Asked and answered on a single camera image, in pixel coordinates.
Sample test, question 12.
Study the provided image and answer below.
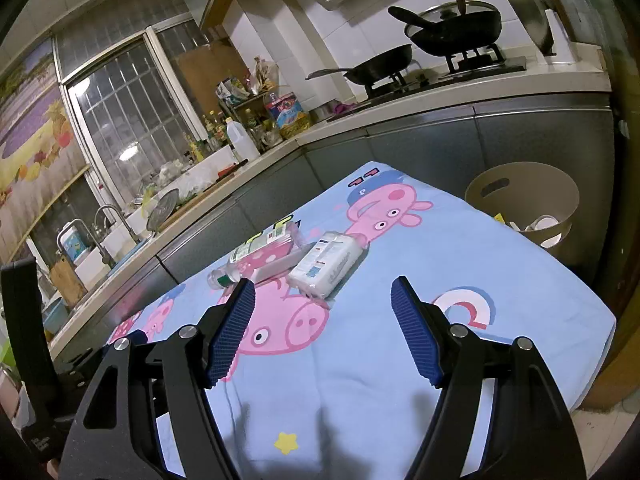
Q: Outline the white tissue pack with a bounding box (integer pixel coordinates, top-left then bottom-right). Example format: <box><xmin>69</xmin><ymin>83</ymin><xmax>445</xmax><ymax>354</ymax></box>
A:
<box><xmin>286</xmin><ymin>231</ymin><xmax>369</xmax><ymax>299</ymax></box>

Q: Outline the black frying pan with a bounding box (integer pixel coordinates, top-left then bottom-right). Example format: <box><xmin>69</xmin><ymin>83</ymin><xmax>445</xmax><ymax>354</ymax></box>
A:
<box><xmin>306</xmin><ymin>44</ymin><xmax>412</xmax><ymax>86</ymax></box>

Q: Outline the white plastic jug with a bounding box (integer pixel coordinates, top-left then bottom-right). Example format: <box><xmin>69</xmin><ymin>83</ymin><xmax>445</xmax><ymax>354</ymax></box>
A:
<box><xmin>226</xmin><ymin>117</ymin><xmax>260</xmax><ymax>162</ymax></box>

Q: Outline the chrome sink faucet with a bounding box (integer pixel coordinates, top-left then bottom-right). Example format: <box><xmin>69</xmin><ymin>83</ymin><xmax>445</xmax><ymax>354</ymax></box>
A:
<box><xmin>55</xmin><ymin>205</ymin><xmax>143</xmax><ymax>269</ymax></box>

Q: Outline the black wok with lid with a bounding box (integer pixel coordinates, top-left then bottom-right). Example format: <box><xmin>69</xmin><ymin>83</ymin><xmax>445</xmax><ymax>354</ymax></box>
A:
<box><xmin>387</xmin><ymin>0</ymin><xmax>502</xmax><ymax>58</ymax></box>

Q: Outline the beige plastic trash bin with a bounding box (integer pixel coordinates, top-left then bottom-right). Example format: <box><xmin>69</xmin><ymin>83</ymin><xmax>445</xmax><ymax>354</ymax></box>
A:
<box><xmin>464</xmin><ymin>162</ymin><xmax>580</xmax><ymax>264</ymax></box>

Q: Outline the wooden cutting board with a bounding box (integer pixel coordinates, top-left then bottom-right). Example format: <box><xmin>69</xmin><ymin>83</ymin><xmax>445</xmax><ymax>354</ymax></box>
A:
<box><xmin>50</xmin><ymin>256</ymin><xmax>87</xmax><ymax>308</ymax></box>

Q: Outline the steel wok leaning on wall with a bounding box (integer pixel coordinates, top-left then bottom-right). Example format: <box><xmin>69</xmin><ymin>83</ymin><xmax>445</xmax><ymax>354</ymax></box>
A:
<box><xmin>508</xmin><ymin>0</ymin><xmax>554</xmax><ymax>56</ymax></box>

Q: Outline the blue cartoon pig tablecloth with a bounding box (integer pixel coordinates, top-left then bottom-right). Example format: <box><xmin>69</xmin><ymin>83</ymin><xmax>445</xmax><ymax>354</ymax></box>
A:
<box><xmin>105</xmin><ymin>160</ymin><xmax>618</xmax><ymax>480</ymax></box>

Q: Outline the blue labelled detergent bottle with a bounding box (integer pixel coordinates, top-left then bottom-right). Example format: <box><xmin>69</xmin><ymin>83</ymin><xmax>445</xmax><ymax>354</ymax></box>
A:
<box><xmin>60</xmin><ymin>226</ymin><xmax>90</xmax><ymax>264</ymax></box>

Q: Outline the yellow cooking oil bottle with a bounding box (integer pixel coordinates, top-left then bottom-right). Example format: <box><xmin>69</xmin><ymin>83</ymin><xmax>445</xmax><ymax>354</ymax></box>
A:
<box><xmin>264</xmin><ymin>92</ymin><xmax>311</xmax><ymax>139</ymax></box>

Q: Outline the clear plastic bottle green cap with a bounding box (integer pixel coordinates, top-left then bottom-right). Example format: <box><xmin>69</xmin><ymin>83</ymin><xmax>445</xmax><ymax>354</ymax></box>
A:
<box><xmin>207</xmin><ymin>219</ymin><xmax>306</xmax><ymax>290</ymax></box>

